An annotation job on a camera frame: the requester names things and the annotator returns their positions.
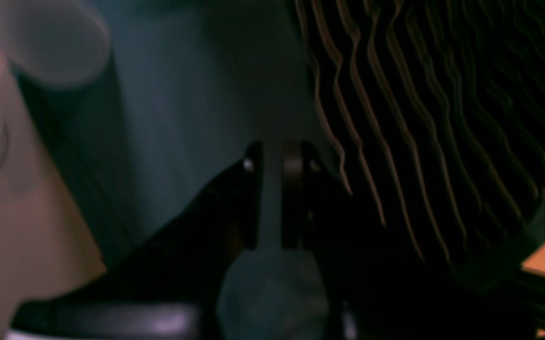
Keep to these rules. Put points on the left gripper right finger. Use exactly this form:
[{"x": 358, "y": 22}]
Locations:
[{"x": 376, "y": 290}]

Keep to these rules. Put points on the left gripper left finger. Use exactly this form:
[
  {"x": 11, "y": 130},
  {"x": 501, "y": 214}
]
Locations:
[{"x": 168, "y": 289}]

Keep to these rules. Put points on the navy white striped t-shirt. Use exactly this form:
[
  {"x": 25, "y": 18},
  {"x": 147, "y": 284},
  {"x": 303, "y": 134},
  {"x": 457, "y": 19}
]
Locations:
[{"x": 437, "y": 111}]

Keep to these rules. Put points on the teal table cloth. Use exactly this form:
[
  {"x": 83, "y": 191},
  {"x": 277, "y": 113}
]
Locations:
[{"x": 195, "y": 82}]

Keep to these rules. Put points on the translucent plastic cup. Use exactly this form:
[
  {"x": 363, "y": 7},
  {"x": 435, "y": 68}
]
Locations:
[{"x": 61, "y": 44}]

